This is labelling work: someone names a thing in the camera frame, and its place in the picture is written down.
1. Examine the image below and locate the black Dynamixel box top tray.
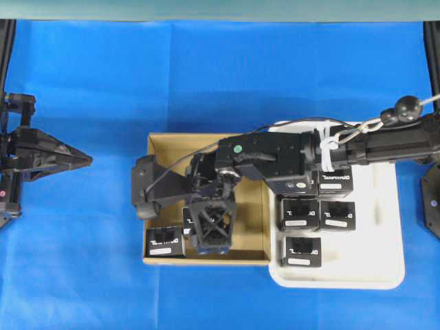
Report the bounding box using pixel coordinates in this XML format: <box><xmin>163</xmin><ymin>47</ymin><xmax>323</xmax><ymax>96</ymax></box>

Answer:
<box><xmin>318</xmin><ymin>168</ymin><xmax>353</xmax><ymax>198</ymax></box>

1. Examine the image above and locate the white plastic tray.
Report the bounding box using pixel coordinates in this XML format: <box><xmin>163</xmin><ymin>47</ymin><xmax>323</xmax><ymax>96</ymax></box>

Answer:
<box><xmin>267</xmin><ymin>120</ymin><xmax>406</xmax><ymax>290</ymax></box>

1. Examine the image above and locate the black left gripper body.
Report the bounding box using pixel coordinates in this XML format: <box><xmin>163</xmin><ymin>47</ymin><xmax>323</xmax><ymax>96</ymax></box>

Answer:
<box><xmin>6</xmin><ymin>127</ymin><xmax>65</xmax><ymax>181</ymax></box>

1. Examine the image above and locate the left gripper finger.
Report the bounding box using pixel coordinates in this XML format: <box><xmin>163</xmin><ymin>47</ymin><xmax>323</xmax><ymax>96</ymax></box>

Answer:
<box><xmin>56</xmin><ymin>144</ymin><xmax>93</xmax><ymax>162</ymax></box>
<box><xmin>52</xmin><ymin>159</ymin><xmax>92</xmax><ymax>172</ymax></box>

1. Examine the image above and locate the teal backdrop panel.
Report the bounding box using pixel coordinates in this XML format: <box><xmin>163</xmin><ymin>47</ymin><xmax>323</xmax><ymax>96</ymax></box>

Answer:
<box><xmin>1</xmin><ymin>1</ymin><xmax>439</xmax><ymax>23</ymax></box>

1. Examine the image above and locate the black dynamixel box tray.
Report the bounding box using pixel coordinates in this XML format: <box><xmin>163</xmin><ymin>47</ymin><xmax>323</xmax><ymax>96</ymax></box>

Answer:
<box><xmin>281</xmin><ymin>236</ymin><xmax>322</xmax><ymax>267</ymax></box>
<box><xmin>318</xmin><ymin>168</ymin><xmax>353</xmax><ymax>198</ymax></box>

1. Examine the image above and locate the black Dynamixel box bottom tray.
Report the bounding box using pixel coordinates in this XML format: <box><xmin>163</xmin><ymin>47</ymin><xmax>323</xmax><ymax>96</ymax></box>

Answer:
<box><xmin>281</xmin><ymin>236</ymin><xmax>322</xmax><ymax>267</ymax></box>

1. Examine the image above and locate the brown cardboard box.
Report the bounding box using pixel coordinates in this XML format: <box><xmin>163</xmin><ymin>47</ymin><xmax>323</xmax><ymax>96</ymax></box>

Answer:
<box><xmin>142</xmin><ymin>133</ymin><xmax>271</xmax><ymax>266</ymax></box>

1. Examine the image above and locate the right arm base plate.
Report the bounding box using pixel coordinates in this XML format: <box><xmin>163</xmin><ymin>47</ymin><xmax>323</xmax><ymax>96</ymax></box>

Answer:
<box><xmin>421</xmin><ymin>164</ymin><xmax>439</xmax><ymax>239</ymax></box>

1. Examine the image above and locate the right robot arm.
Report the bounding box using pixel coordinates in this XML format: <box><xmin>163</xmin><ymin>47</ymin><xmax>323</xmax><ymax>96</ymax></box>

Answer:
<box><xmin>187</xmin><ymin>114</ymin><xmax>439</xmax><ymax>254</ymax></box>

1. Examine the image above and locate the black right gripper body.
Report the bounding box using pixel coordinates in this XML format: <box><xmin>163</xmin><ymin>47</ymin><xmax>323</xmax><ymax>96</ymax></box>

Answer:
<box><xmin>186</xmin><ymin>153</ymin><xmax>241</xmax><ymax>254</ymax></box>

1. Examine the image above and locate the black camera cable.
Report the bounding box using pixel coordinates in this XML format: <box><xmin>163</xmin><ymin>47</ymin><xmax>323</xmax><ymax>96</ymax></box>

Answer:
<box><xmin>142</xmin><ymin>118</ymin><xmax>365</xmax><ymax>204</ymax></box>

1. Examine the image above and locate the black Dynamixel box in carton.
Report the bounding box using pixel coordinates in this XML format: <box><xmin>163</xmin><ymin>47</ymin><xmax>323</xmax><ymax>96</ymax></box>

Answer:
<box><xmin>145</xmin><ymin>226</ymin><xmax>186</xmax><ymax>259</ymax></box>

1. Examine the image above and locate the blue table cloth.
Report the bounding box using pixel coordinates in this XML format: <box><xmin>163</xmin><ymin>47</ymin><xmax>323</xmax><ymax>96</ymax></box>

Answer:
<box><xmin>1</xmin><ymin>21</ymin><xmax>439</xmax><ymax>329</ymax></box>

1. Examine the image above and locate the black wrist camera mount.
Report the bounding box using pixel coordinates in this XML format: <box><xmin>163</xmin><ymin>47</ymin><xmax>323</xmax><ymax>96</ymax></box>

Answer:
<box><xmin>131</xmin><ymin>155</ymin><xmax>192</xmax><ymax>221</ymax></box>

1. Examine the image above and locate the white zip tie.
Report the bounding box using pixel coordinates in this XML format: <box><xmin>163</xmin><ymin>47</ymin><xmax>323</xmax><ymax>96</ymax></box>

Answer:
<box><xmin>317</xmin><ymin>126</ymin><xmax>339</xmax><ymax>173</ymax></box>

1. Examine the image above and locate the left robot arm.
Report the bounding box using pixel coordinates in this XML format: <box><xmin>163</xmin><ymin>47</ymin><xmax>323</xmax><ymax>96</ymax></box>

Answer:
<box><xmin>1</xmin><ymin>93</ymin><xmax>93</xmax><ymax>228</ymax></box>

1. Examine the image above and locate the black table frame rail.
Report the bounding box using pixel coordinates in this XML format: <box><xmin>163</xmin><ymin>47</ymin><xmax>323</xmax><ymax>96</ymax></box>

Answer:
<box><xmin>423</xmin><ymin>21</ymin><xmax>439</xmax><ymax>96</ymax></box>

